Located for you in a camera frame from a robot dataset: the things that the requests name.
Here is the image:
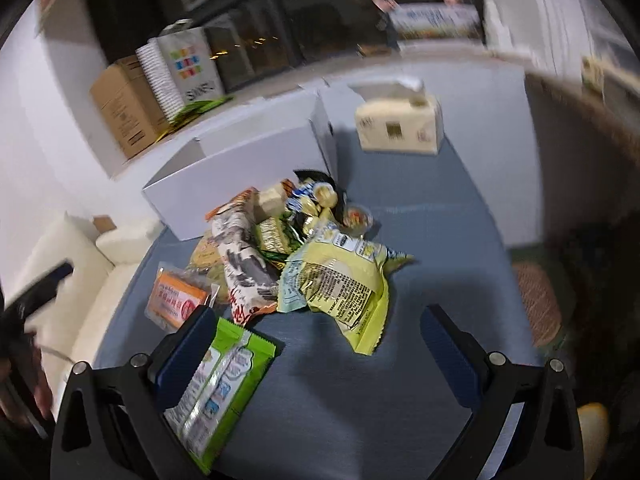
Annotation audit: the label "green stool woven top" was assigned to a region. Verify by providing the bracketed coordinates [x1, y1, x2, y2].
[510, 250, 565, 350]

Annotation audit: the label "pile of yellow candies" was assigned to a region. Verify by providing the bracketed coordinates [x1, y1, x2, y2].
[285, 180, 338, 233]

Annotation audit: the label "yellow-green chip bag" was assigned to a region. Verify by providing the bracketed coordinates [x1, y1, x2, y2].
[300, 220, 416, 357]

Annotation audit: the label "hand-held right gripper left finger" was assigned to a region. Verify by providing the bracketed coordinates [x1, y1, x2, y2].
[50, 304, 221, 480]

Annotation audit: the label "green white snack packet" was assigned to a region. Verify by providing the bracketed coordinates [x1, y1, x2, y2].
[164, 317, 286, 476]

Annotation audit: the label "beige biscuit packet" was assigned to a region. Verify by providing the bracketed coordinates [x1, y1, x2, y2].
[257, 180, 296, 221]

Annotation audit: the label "cream sofa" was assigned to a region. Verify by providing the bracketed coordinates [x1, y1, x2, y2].
[0, 210, 166, 376]

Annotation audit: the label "yellow rounded object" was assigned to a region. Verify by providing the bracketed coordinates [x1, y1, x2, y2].
[577, 402, 611, 480]

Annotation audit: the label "brown cardboard box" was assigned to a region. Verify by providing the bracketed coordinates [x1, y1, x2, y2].
[89, 55, 171, 160]

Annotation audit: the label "yellow green noodle packet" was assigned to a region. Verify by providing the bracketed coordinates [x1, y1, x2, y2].
[255, 217, 301, 256]

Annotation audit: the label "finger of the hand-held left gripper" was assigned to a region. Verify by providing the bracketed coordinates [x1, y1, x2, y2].
[7, 260, 76, 318]

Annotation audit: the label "heap of flat green packets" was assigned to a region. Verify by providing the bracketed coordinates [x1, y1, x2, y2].
[160, 95, 235, 136]

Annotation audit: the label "white shopping bag coloured squares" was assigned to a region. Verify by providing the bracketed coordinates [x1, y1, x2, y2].
[136, 25, 226, 123]

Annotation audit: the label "brown marble side counter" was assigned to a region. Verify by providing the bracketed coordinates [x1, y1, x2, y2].
[525, 67, 640, 201]

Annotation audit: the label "orange snack packet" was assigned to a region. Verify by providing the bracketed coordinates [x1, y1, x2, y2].
[146, 262, 221, 333]

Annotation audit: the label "beige tissue pack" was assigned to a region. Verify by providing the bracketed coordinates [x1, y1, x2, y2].
[354, 77, 445, 155]

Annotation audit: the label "printed tissue box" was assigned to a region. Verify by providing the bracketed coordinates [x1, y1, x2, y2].
[387, 2, 481, 41]

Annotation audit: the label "blue-grey tablecloth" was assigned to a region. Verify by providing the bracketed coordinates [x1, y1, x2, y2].
[92, 125, 546, 480]

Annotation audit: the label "small jelly cup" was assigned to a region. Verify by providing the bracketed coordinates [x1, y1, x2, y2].
[342, 203, 375, 235]

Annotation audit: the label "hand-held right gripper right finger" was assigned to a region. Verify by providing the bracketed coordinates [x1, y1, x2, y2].
[420, 304, 586, 480]

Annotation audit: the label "white cardboard box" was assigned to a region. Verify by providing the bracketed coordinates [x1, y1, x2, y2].
[141, 82, 358, 242]

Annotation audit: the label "yellow round biscuit packet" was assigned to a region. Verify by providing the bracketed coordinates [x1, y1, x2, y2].
[189, 237, 226, 273]

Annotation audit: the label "dark framed window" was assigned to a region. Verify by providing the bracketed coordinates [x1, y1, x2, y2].
[80, 0, 488, 96]

